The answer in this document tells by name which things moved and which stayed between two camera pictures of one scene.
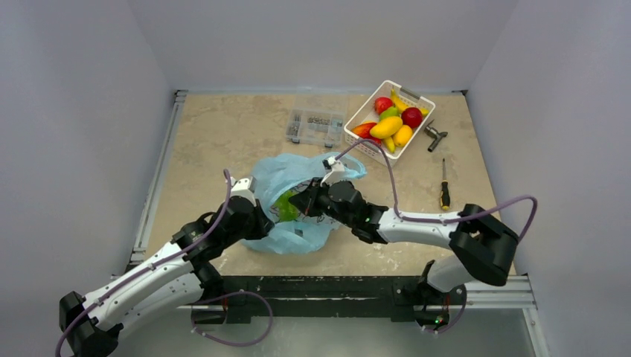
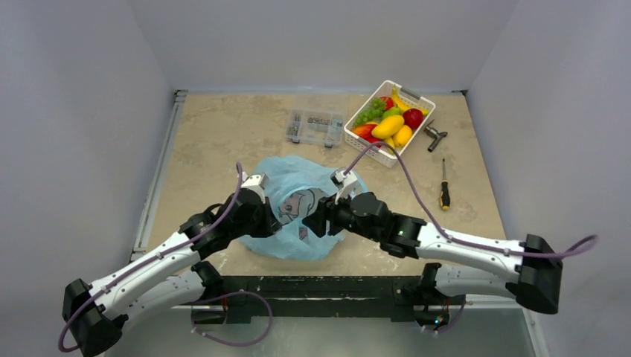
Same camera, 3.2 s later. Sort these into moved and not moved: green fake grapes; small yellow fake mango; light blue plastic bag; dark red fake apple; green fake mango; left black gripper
Moved: light blue plastic bag; green fake grapes
Not moved: dark red fake apple; left black gripper; green fake mango; small yellow fake mango
